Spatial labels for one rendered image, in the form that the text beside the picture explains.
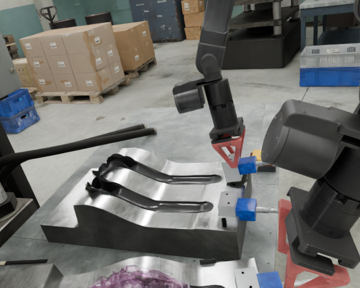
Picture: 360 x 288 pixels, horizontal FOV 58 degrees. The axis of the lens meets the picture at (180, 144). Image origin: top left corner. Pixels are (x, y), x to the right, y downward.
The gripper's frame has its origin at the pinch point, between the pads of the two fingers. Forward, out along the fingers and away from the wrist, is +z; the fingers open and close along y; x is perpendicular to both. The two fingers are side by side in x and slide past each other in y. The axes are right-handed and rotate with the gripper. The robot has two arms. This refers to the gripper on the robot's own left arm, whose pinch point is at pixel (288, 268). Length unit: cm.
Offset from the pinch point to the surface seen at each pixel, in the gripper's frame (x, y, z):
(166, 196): -17.6, -31.0, 20.6
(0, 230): -61, -31, 53
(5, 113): -222, -281, 185
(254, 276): 0.6, -7.9, 12.0
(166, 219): -16.2, -22.6, 19.8
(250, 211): -0.5, -22.2, 10.1
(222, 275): -3.5, -10.2, 17.0
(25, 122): -206, -297, 200
